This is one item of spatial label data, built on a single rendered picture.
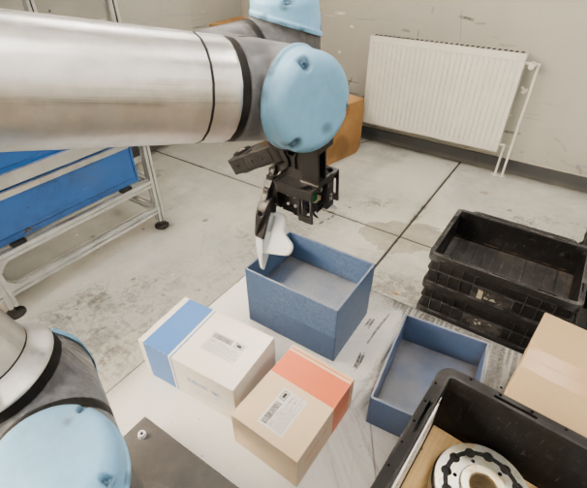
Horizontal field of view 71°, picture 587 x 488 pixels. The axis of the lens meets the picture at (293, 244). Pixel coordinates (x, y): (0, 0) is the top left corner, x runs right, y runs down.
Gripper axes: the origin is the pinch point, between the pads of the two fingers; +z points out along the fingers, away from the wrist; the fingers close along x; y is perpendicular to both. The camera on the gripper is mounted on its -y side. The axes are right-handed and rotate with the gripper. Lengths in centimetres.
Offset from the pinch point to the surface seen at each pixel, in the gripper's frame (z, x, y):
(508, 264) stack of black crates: 52, 76, 29
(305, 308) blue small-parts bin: 13.2, -1.3, 3.8
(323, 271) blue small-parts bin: 18.2, 12.3, -1.3
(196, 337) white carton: 14.0, -16.3, -8.8
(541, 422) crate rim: 0.5, -9.1, 39.7
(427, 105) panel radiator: 77, 239, -60
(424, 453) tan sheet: 10.0, -14.4, 30.6
